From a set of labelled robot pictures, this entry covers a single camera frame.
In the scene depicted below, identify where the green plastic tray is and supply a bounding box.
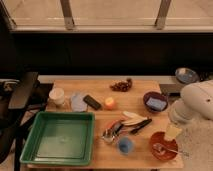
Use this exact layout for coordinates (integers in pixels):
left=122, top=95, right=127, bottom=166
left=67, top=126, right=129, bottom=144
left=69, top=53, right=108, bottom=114
left=20, top=112, right=95, bottom=166

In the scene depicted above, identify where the orange apple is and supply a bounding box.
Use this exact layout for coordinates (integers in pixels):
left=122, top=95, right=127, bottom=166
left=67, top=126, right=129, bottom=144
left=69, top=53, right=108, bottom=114
left=104, top=97, right=116, bottom=110

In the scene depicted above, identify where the black chair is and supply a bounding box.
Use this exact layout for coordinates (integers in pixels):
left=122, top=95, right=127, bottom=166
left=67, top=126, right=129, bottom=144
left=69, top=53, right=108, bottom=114
left=0, top=72, right=50, bottom=171

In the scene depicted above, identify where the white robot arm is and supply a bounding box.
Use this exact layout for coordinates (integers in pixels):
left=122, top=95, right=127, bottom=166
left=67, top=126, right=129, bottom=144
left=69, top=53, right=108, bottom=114
left=168, top=80, right=213, bottom=124

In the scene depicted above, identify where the orange bowl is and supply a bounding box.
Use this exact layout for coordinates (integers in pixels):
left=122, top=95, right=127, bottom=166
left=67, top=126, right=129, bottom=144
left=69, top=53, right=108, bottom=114
left=149, top=131, right=178, bottom=162

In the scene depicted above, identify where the black handled knife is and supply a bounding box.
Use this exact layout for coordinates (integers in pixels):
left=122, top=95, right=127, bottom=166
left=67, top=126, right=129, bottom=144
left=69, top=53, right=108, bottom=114
left=130, top=119, right=152, bottom=134

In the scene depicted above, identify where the cream wooden spatula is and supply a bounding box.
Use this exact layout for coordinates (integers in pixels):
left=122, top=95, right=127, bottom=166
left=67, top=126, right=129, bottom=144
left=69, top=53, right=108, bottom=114
left=123, top=111, right=147, bottom=126

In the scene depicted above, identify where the black rectangular block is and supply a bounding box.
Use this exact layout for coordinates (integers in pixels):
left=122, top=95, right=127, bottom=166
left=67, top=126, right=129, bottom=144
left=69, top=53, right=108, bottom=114
left=83, top=95, right=101, bottom=110

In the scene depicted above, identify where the grey blue dish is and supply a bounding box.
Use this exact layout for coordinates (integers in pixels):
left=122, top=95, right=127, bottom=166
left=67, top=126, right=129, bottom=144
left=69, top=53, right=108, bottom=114
left=175, top=68, right=199, bottom=84

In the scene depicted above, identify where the brown grape bunch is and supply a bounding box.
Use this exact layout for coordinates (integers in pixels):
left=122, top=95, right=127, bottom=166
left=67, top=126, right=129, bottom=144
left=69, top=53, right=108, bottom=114
left=110, top=78, right=133, bottom=92

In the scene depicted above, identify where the blue sponge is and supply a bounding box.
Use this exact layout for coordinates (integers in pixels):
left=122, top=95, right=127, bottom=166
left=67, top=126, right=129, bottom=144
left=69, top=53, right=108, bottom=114
left=146, top=97, right=167, bottom=111

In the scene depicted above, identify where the white paper cup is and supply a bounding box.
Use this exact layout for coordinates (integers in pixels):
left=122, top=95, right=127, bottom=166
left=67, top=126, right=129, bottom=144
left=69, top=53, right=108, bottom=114
left=49, top=88, right=65, bottom=106

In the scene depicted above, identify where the orange handled utensil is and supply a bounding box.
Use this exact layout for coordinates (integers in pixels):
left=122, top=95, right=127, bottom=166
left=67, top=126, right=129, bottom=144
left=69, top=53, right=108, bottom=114
left=106, top=119, right=124, bottom=130

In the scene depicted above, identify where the blue plastic cup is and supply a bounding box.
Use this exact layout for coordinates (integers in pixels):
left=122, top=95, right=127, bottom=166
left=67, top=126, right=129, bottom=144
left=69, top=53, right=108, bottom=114
left=117, top=137, right=134, bottom=155

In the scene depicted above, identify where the metal fork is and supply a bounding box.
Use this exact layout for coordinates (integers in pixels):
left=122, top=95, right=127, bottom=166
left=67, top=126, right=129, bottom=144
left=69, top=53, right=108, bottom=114
left=153, top=143, right=189, bottom=156

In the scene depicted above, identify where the dark purple bowl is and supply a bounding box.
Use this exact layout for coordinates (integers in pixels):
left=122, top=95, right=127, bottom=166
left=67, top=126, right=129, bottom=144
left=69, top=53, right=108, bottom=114
left=143, top=91, right=168, bottom=113

